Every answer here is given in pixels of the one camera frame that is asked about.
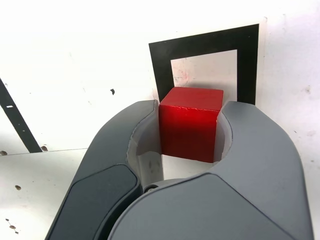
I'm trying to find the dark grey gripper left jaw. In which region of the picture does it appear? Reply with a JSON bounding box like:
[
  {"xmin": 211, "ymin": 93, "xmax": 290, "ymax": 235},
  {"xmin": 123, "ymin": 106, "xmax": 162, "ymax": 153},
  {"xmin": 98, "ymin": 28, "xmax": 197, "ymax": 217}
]
[{"xmin": 45, "ymin": 99, "xmax": 165, "ymax": 240}]

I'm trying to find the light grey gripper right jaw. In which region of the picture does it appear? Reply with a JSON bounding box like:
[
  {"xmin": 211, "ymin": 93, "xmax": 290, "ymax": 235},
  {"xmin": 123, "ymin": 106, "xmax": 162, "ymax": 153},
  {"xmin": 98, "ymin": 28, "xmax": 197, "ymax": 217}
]
[{"xmin": 108, "ymin": 100, "xmax": 315, "ymax": 240}]

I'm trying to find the red cube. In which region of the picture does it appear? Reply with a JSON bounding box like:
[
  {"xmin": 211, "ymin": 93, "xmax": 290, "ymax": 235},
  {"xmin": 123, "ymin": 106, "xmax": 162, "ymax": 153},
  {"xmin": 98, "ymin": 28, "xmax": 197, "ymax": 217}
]
[{"xmin": 158, "ymin": 86, "xmax": 225, "ymax": 164}]

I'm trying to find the black tape square outline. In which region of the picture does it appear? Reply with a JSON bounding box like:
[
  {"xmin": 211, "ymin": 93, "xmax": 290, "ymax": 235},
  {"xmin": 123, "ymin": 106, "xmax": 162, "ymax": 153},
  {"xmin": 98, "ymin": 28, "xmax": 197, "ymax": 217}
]
[{"xmin": 148, "ymin": 23, "xmax": 260, "ymax": 106}]

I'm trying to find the black tape strip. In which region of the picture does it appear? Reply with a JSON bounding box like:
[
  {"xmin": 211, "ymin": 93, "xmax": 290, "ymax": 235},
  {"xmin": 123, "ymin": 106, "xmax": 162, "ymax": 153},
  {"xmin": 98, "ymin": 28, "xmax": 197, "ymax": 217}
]
[{"xmin": 0, "ymin": 77, "xmax": 43, "ymax": 153}]

